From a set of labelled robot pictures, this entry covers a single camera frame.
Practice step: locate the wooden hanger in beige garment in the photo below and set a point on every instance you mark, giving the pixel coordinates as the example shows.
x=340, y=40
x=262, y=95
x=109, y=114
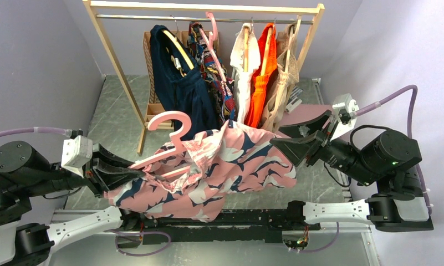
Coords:
x=287, y=66

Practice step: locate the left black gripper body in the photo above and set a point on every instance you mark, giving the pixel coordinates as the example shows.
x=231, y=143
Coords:
x=72, y=179

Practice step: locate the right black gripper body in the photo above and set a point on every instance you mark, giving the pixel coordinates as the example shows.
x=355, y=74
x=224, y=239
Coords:
x=337, y=153

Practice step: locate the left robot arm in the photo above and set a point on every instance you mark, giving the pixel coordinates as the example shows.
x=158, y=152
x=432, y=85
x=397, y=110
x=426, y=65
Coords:
x=25, y=173

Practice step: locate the white garment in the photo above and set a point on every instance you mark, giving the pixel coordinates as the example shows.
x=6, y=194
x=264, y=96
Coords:
x=242, y=78

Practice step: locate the pink patterned shorts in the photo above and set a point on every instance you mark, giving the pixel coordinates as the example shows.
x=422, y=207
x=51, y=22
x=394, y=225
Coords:
x=193, y=184

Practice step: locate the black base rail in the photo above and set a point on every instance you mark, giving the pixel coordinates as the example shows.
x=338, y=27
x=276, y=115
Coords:
x=230, y=225

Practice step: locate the pink clipboard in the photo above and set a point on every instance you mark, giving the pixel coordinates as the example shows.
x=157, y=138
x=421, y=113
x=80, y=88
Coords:
x=303, y=113

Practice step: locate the wooden hanger in orange shorts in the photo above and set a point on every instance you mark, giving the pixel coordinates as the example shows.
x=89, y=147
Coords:
x=267, y=33

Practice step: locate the wooden hanger in white garment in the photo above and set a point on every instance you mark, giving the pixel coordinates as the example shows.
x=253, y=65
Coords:
x=246, y=33

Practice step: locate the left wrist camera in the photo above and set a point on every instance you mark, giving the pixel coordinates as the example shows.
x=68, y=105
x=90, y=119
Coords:
x=76, y=153

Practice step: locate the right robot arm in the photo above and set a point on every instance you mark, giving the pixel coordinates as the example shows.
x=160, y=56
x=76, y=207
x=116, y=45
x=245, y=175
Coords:
x=389, y=161

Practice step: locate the beige garment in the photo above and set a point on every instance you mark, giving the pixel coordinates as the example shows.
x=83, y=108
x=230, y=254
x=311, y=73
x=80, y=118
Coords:
x=271, y=116

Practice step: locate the orange shorts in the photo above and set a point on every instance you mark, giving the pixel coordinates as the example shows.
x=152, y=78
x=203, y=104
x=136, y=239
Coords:
x=260, y=82

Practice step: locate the yellow hanger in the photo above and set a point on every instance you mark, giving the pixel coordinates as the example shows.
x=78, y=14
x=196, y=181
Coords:
x=179, y=47

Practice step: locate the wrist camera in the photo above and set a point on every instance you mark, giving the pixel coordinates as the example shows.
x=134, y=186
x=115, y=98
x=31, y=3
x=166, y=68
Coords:
x=76, y=153
x=344, y=118

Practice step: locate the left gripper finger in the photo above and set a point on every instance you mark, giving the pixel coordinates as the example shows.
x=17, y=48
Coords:
x=107, y=177
x=108, y=157

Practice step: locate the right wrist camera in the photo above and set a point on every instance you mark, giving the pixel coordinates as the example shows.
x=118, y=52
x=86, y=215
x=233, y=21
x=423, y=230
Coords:
x=344, y=118

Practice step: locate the colourful patterned garment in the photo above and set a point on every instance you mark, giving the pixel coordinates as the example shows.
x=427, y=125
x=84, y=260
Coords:
x=220, y=86

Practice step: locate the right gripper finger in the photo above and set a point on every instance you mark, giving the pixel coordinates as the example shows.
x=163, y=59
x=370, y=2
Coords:
x=300, y=150
x=304, y=129

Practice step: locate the wooden clothes rack frame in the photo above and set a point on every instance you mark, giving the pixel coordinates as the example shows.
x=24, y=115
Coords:
x=310, y=17

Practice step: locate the navy blue garment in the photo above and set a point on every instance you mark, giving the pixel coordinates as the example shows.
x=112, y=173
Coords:
x=185, y=91

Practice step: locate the metal hanging rod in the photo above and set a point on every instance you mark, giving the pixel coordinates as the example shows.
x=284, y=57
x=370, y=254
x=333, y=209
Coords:
x=188, y=19

